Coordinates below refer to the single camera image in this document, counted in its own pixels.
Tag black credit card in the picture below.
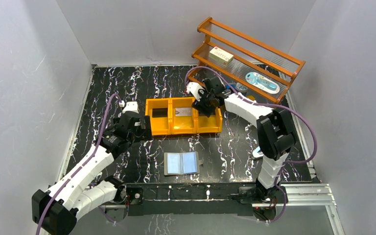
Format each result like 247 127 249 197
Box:
151 108 168 118

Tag yellow plastic triple bin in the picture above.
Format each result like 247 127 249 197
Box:
145 97 223 136

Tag grey card holder wallet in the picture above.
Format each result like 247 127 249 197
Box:
164 151 204 176

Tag orange wooden shelf rack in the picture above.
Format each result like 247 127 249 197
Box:
187 17 305 104

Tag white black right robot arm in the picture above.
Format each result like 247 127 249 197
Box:
186 78 297 203

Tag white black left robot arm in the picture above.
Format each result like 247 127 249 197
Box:
31 111 153 235

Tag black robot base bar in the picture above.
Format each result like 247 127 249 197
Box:
126 183 274 216

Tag silver card in bin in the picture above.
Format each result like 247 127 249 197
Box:
174 107 192 117

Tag blue and white round tin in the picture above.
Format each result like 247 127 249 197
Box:
235 82 248 93

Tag yellow grey eraser block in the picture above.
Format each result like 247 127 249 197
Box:
247 95 256 101

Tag white box with red label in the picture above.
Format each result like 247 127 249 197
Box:
209 47 234 65

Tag blue razor blister pack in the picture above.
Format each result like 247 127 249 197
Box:
245 72 280 94

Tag small white blue clip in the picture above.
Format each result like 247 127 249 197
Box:
252 146 263 160

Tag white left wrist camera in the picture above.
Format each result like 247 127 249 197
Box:
119 100 139 114

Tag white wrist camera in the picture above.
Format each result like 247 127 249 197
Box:
119 100 139 114
186 82 205 100

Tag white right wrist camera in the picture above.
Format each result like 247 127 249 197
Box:
186 82 205 100

